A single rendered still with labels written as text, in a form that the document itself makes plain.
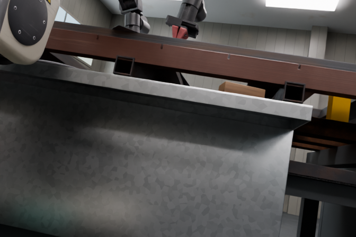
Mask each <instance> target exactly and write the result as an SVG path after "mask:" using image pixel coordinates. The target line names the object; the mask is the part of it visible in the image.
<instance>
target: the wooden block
mask: <svg viewBox="0 0 356 237"><path fill-rule="evenodd" d="M218 91H221V92H228V93H234V94H241V95H247V96H254V97H260V98H264V97H265V89H260V88H255V87H251V86H246V85H241V84H237V83H232V82H228V81H226V82H224V83H222V84H221V85H220V86H219V89H218Z"/></svg>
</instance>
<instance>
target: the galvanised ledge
mask: <svg viewBox="0 0 356 237"><path fill-rule="evenodd" d="M0 80H1V81H7V82H11V83H17V84H24V85H29V86H36V87H42V88H48V89H54V90H60V91H65V92H71V93H77V94H83V95H89V96H95V97H102V98H108V99H114V100H118V101H124V102H130V103H136V104H143V105H149V106H155V107H161V108H167V109H171V110H177V111H184V112H190V113H196V114H202V115H208V116H214V117H221V118H225V119H231V120H237V121H243V122H249V123H255V124H262V125H268V126H274V127H280V128H284V129H290V130H295V129H296V128H298V127H300V126H302V125H304V124H306V123H308V122H310V121H311V118H312V110H313V106H310V105H304V104H297V103H291V102H284V101H278V100H273V99H267V98H260V97H254V96H247V95H241V94H234V93H228V92H221V91H217V90H210V89H204V88H197V87H191V86H184V85H178V84H171V83H165V82H160V81H154V80H147V79H141V78H134V77H128V76H121V75H115V74H108V73H104V72H97V71H91V70H84V69H78V68H71V67H65V66H58V65H52V64H48V63H41V62H35V63H33V64H31V65H21V64H16V63H13V64H10V65H0Z"/></svg>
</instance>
